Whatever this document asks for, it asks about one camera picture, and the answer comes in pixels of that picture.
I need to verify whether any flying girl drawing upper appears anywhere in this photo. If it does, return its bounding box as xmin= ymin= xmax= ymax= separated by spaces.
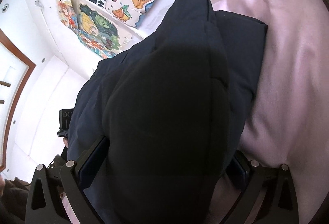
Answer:
xmin=57 ymin=1 xmax=78 ymax=34

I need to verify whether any black puffer jacket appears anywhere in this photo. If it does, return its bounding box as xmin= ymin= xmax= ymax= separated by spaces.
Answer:
xmin=68 ymin=0 xmax=268 ymax=223

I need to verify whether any flying girl drawing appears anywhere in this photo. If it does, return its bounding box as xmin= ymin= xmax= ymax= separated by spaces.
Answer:
xmin=77 ymin=29 xmax=115 ymax=59
xmin=57 ymin=1 xmax=78 ymax=34

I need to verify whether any person left hand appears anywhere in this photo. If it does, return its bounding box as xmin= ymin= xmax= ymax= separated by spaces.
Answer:
xmin=63 ymin=137 xmax=69 ymax=148

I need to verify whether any pink bed sheet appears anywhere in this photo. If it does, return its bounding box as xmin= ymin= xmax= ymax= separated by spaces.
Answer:
xmin=210 ymin=0 xmax=328 ymax=223

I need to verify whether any blond boy drawing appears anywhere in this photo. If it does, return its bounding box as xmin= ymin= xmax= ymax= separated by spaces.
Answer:
xmin=78 ymin=3 xmax=132 ymax=55

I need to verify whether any flying girl drawing lower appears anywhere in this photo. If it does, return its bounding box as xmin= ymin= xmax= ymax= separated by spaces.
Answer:
xmin=77 ymin=29 xmax=115 ymax=59

